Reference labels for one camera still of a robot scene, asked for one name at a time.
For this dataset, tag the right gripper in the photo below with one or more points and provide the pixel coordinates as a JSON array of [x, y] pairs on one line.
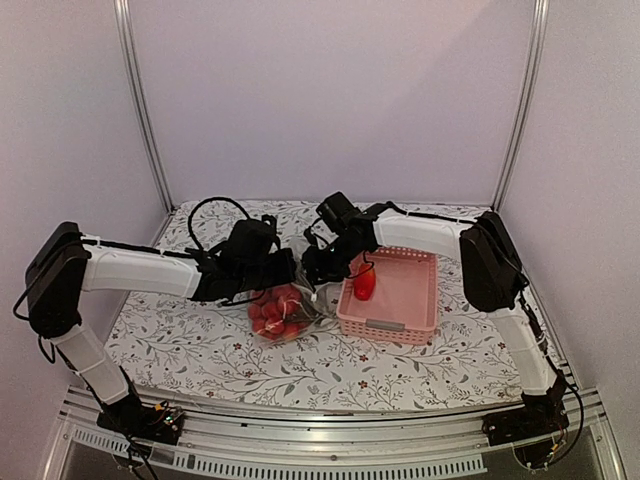
[[314, 269]]

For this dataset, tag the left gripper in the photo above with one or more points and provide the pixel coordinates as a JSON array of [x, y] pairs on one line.
[[288, 274]]

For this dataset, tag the red orange fake pepper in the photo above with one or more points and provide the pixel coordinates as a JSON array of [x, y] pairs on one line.
[[364, 282]]

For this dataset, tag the clear zip top bag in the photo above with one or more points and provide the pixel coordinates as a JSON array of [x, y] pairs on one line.
[[299, 245]]

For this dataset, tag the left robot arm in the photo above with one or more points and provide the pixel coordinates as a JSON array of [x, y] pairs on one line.
[[71, 263]]

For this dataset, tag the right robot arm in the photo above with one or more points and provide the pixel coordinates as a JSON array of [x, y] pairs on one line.
[[493, 282]]

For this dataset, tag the green fake vegetable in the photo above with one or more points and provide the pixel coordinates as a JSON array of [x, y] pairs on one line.
[[315, 303]]

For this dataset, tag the pink plastic basket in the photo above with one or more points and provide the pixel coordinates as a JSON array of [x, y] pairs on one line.
[[404, 305]]

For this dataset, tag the floral table mat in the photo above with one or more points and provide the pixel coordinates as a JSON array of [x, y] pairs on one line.
[[178, 345]]

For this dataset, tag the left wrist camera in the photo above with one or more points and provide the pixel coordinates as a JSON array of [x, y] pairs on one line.
[[271, 222]]

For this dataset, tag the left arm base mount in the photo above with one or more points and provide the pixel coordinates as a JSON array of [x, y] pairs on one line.
[[133, 419]]

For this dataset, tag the aluminium front rail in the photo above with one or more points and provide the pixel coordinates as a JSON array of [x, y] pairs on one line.
[[231, 440]]

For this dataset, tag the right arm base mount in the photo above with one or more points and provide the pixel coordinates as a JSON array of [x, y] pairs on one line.
[[540, 422]]

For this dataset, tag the left aluminium frame post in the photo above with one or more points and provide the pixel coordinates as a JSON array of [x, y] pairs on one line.
[[136, 86]]

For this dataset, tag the aluminium frame post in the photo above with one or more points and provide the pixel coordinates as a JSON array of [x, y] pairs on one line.
[[527, 90], [136, 86]]

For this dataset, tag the right aluminium frame post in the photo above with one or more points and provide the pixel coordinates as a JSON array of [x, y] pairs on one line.
[[527, 90]]

